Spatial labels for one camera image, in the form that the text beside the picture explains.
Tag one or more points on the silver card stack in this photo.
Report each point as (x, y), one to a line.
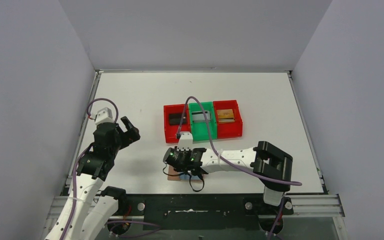
(201, 116)

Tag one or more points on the aluminium frame rail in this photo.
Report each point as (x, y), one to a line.
(302, 205)

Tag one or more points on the tan leather card holder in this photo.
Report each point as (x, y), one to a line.
(172, 175)

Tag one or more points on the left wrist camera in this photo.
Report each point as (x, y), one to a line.
(104, 115)

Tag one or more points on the gold card stack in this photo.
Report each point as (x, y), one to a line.
(225, 115)

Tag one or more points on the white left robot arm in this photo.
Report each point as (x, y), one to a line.
(76, 220)

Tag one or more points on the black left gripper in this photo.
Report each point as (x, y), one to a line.
(119, 136)

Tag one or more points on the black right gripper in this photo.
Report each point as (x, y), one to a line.
(181, 164)

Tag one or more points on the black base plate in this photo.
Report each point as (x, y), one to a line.
(273, 220)

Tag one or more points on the green plastic bin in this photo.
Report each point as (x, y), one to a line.
(198, 126)

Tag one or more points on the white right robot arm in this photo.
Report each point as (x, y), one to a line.
(271, 165)

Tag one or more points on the red bin with black card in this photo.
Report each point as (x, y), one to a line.
(171, 131)

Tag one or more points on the red bin with gold cards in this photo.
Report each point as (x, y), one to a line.
(231, 129)

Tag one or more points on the black card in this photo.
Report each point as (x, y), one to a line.
(174, 119)

